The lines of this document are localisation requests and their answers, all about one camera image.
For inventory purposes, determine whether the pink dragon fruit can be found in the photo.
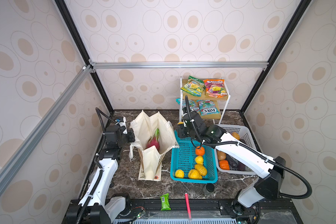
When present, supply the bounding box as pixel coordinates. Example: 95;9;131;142
146;129;160;151

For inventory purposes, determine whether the green yellow snack bag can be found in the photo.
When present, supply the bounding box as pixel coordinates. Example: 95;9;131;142
181;76;205;97

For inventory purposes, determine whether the floral canvas grocery bag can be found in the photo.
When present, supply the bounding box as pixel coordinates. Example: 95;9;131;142
129;111;179;182

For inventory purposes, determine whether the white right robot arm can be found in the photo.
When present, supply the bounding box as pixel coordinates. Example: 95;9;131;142
178;105;312;217

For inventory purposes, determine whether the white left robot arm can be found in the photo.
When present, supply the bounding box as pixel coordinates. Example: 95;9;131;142
66;108;135;224

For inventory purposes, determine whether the teal red candy bag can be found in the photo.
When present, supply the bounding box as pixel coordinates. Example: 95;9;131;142
175;99;200;113

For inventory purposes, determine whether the teal Fox's candy bag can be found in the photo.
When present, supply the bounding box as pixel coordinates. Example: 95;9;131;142
197;100;219;116

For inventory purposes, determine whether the orange pink snack bag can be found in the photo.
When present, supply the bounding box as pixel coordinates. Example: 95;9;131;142
204;79;228;98

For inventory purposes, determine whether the orange tangerine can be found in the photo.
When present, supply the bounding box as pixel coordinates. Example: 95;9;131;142
195;147;205;156

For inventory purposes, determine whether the small yellow lemon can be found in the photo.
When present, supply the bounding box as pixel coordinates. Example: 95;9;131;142
195;155;203;165

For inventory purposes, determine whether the teal plastic basket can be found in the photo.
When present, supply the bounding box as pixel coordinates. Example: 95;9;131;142
170;131;218;184

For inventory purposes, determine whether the yellow potato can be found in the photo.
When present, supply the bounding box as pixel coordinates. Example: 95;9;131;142
231;132;240;141

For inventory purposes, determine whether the clear tape roll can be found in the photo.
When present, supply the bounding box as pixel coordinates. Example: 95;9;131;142
88;170;96;186

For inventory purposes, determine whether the yellow fruit front centre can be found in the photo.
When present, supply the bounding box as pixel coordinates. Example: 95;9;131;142
188;169;203;180

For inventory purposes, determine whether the orange bell pepper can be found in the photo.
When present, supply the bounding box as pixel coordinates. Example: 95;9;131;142
218;160;230;170

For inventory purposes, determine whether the yellow lemon front left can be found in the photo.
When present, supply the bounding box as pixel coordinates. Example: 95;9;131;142
175;169;185;178

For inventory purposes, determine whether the white plastic basket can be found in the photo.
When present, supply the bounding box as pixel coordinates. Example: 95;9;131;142
214;124;257;175

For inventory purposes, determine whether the black round cap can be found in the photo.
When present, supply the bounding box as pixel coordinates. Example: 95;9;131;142
206;183;215;192

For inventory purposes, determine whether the pink pen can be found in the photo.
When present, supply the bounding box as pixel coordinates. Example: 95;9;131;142
184;192;192;221

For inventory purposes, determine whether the green snack packet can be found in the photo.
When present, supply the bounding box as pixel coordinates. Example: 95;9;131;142
160;193;171;211

